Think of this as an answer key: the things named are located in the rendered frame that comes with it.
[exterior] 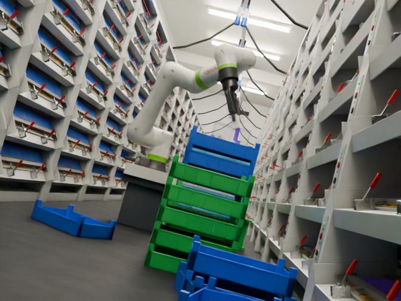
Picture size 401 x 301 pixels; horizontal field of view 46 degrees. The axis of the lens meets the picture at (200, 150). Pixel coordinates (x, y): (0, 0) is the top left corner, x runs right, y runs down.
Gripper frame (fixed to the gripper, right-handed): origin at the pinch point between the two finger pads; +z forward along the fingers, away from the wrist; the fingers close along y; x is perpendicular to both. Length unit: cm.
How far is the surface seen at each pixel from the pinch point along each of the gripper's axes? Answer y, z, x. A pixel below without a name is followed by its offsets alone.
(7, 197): 29, 18, -112
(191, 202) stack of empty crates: 51, 42, -5
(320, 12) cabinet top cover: -112, -101, 39
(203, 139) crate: 21.7, 11.2, -8.4
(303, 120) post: -53, -9, 22
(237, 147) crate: 14.5, 15.9, 3.4
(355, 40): 49, -1, 60
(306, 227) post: 10, 54, 25
